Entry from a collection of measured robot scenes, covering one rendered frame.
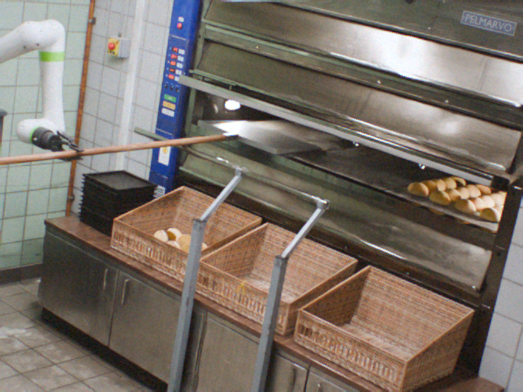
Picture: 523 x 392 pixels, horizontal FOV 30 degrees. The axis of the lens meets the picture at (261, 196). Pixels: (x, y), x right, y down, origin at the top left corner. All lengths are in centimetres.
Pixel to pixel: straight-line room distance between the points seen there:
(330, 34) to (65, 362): 206
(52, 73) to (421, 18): 164
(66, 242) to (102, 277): 31
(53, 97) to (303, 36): 118
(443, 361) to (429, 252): 49
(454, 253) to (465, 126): 54
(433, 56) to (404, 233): 78
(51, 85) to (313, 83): 119
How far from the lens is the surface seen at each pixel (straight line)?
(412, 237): 432
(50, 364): 498
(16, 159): 403
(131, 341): 483
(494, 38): 408
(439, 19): 422
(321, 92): 454
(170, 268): 462
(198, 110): 512
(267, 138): 501
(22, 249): 585
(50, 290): 527
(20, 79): 550
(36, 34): 432
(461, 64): 415
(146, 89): 535
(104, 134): 563
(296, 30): 463
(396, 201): 433
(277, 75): 472
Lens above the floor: 225
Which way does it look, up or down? 16 degrees down
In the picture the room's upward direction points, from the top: 10 degrees clockwise
